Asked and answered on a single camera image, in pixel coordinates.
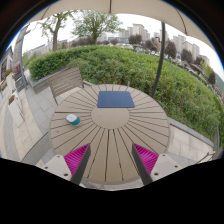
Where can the right tree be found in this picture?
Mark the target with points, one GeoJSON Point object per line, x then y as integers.
{"type": "Point", "coordinates": [93, 24]}

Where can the round slatted wooden table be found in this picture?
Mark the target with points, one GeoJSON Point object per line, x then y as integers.
{"type": "Point", "coordinates": [110, 132]}

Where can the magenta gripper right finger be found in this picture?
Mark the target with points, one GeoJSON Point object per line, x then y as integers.
{"type": "Point", "coordinates": [151, 166]}

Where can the green hedge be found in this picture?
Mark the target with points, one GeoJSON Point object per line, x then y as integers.
{"type": "Point", "coordinates": [182, 96]}

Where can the beige patio umbrella canopy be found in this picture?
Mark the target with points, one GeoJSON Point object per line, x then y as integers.
{"type": "Point", "coordinates": [156, 9]}

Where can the white and teal computer mouse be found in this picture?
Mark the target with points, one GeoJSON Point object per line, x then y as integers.
{"type": "Point", "coordinates": [73, 119]}

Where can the slatted wooden chair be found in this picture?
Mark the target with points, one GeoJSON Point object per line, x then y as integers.
{"type": "Point", "coordinates": [66, 82]}

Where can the tree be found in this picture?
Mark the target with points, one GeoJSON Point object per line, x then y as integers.
{"type": "Point", "coordinates": [93, 24]}
{"type": "Point", "coordinates": [52, 24]}

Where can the left tree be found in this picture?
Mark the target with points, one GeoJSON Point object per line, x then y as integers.
{"type": "Point", "coordinates": [52, 24]}

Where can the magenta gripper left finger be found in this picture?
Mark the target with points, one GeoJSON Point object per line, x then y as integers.
{"type": "Point", "coordinates": [70, 167]}

